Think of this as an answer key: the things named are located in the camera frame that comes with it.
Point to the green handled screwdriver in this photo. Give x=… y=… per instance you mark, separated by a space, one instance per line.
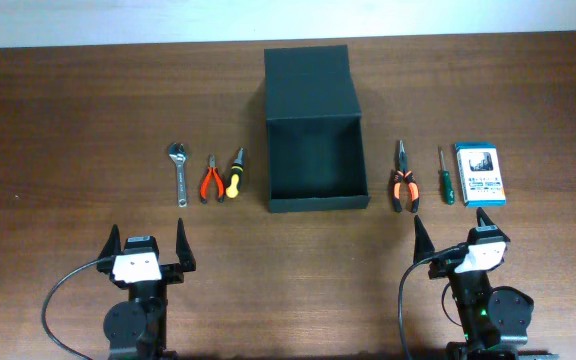
x=447 y=188

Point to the silver adjustable wrench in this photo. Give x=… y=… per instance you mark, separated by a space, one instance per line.
x=178 y=156

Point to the yellow black screwdriver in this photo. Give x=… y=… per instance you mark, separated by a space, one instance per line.
x=235 y=176

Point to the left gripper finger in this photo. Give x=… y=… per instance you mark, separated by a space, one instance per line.
x=183 y=250
x=113 y=245

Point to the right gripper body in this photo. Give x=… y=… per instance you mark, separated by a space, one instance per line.
x=441 y=269

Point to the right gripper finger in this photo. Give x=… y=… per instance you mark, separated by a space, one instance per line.
x=483 y=220
x=423 y=246

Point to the orange black needle-nose pliers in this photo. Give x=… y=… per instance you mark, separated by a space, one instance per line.
x=404 y=176

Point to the small red-handled pliers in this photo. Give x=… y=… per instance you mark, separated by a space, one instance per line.
x=212 y=176

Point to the blue precision screwdriver set box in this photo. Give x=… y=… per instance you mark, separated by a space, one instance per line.
x=480 y=174

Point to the black open cardboard box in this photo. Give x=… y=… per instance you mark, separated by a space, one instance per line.
x=315 y=151

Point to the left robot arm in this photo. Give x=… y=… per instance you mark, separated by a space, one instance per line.
x=137 y=328

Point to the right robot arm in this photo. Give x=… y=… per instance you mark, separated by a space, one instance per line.
x=494 y=320

